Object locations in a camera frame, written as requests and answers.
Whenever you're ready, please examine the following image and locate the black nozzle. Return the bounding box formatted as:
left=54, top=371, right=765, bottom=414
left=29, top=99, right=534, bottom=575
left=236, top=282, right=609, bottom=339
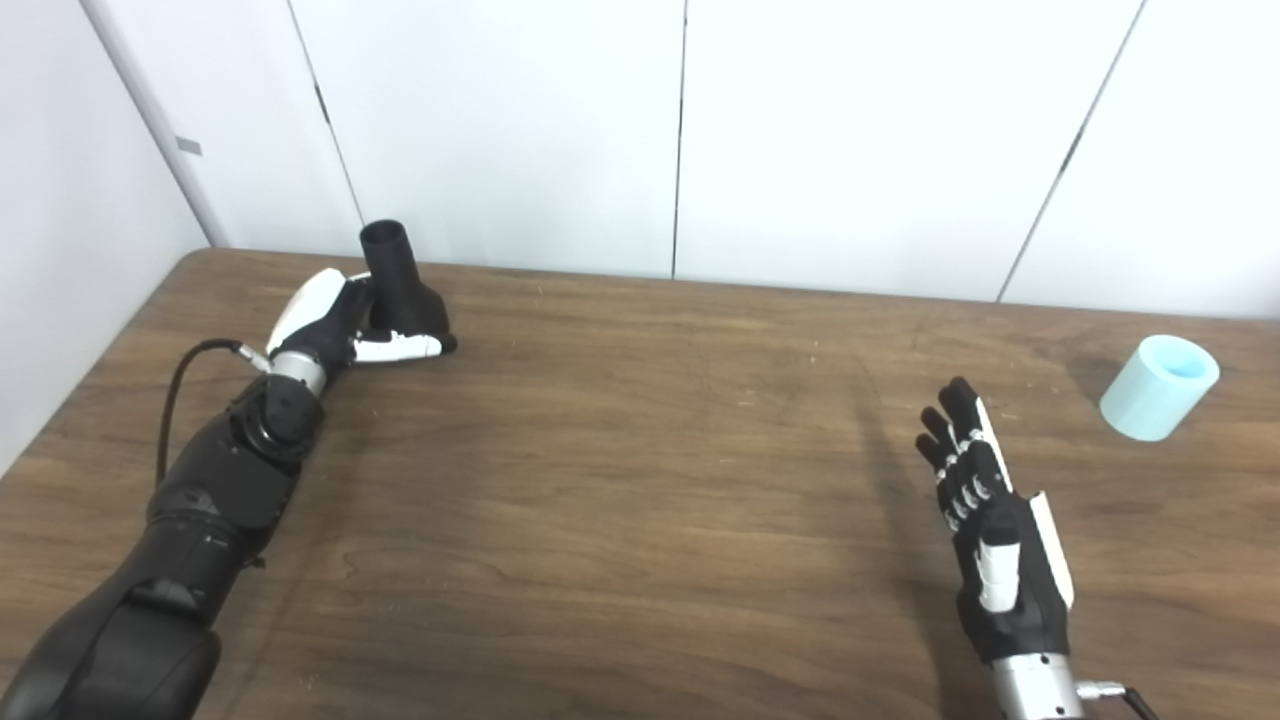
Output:
left=359, top=220, right=451, bottom=341

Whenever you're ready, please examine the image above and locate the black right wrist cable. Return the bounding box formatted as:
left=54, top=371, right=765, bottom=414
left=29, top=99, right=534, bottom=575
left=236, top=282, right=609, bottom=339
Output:
left=1075, top=680, right=1161, bottom=720

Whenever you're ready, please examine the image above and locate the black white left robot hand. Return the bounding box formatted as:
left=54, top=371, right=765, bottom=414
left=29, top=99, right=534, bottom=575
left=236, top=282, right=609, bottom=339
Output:
left=265, top=268, right=459, bottom=376

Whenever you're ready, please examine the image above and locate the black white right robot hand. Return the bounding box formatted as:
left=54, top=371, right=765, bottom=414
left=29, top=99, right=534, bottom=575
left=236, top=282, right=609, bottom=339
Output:
left=915, top=376, right=1076, bottom=666

